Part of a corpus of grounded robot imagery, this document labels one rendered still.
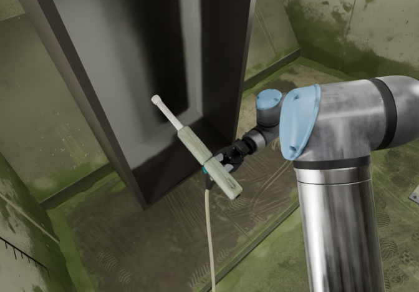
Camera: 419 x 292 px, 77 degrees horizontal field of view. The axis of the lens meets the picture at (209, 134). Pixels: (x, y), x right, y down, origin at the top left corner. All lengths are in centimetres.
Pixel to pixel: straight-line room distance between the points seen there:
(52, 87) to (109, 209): 91
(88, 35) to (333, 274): 98
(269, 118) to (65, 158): 150
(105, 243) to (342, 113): 166
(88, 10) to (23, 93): 117
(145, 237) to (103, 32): 120
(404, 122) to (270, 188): 144
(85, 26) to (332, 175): 90
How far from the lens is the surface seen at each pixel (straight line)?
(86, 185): 216
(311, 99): 42
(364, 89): 46
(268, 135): 105
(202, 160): 90
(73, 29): 105
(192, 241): 169
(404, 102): 47
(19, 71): 214
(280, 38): 292
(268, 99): 98
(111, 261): 181
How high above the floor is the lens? 156
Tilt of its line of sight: 44 degrees down
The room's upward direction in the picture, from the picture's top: 10 degrees counter-clockwise
